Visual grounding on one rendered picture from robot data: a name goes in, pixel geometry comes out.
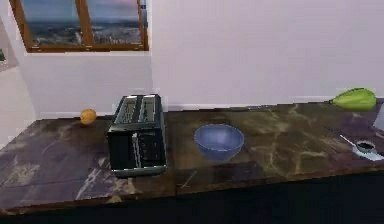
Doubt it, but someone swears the dark kitchen counter cabinet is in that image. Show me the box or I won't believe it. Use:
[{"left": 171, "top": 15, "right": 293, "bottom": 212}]
[{"left": 0, "top": 98, "right": 384, "bottom": 224}]

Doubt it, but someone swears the orange round fruit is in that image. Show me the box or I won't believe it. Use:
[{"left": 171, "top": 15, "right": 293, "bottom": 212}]
[{"left": 79, "top": 108, "right": 98, "bottom": 126}]

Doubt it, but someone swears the black toaster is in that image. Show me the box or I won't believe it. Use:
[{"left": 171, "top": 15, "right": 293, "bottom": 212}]
[{"left": 106, "top": 94, "right": 168, "bottom": 178}]

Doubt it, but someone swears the silver ladle spoon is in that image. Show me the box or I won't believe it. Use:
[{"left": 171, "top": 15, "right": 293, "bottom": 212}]
[{"left": 339, "top": 134, "right": 384, "bottom": 162}]

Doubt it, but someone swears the brown framed window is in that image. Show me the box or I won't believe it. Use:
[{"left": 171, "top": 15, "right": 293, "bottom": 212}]
[{"left": 8, "top": 0, "right": 150, "bottom": 54}]

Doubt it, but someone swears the green oval vegetable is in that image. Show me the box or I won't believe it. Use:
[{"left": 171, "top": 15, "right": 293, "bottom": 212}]
[{"left": 328, "top": 87, "right": 378, "bottom": 112}]

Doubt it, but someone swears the blue bowl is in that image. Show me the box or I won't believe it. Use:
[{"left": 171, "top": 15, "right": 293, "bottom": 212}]
[{"left": 193, "top": 123, "right": 245, "bottom": 163}]

